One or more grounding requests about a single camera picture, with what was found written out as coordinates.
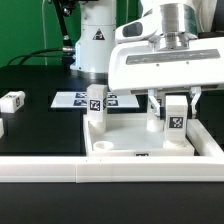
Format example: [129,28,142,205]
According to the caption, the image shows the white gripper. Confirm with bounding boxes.
[108,37,224,119]

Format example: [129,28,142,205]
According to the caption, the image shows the white square tabletop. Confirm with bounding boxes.
[83,113,195,156]

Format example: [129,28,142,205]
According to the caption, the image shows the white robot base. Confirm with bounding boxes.
[70,0,117,79]

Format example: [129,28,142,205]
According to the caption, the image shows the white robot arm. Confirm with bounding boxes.
[108,0,224,118]

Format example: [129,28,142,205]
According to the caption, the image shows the white U-shaped obstacle fence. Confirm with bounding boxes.
[0,119,224,183]

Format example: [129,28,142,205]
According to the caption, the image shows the white marker sheet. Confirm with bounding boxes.
[51,92,139,108]

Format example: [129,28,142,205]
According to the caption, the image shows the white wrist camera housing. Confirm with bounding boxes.
[115,14,159,44]

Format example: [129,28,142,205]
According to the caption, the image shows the black cables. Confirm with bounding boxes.
[7,47,75,66]

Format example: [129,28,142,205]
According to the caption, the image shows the black camera stand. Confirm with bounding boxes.
[48,0,77,66]

